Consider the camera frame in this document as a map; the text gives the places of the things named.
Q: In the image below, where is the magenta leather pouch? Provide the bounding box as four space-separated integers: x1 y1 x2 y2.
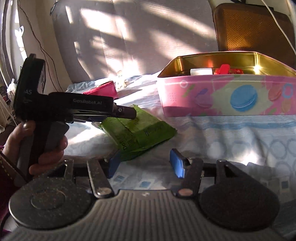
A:
83 81 118 99

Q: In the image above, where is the white window frame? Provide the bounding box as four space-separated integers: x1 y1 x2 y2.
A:
1 0 27 88

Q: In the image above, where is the person's left hand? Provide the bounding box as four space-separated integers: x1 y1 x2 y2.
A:
2 120 68 175

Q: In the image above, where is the thin black wire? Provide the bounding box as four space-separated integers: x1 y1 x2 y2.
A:
17 0 60 92

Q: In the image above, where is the white charger cube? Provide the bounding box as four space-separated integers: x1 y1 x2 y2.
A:
190 68 213 76

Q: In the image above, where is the green snack packet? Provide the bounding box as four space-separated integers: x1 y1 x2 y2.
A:
99 105 177 161

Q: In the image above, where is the pink macaron tin box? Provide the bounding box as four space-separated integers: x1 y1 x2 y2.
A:
157 51 295 117

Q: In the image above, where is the brown woven cushion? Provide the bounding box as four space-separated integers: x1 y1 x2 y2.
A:
213 2 295 68

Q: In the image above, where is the red stapler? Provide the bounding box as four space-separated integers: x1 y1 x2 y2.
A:
214 64 244 75

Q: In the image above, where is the white power cable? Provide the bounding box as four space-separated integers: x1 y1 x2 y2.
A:
261 0 296 56

